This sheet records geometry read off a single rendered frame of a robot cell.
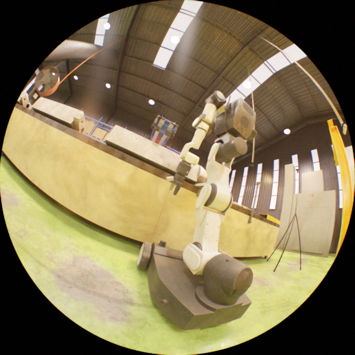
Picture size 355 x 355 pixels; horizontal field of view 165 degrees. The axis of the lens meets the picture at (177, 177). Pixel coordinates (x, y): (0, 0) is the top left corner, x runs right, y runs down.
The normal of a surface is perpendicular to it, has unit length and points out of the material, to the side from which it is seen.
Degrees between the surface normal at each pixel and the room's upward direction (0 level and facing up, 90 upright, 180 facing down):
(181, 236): 91
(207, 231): 70
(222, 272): 63
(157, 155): 80
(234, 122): 111
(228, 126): 116
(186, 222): 90
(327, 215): 90
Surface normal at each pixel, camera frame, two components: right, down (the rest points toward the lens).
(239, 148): 0.22, -0.06
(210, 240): 0.37, -0.47
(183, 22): -0.26, 0.87
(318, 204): -0.87, -0.40
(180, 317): -0.76, -0.42
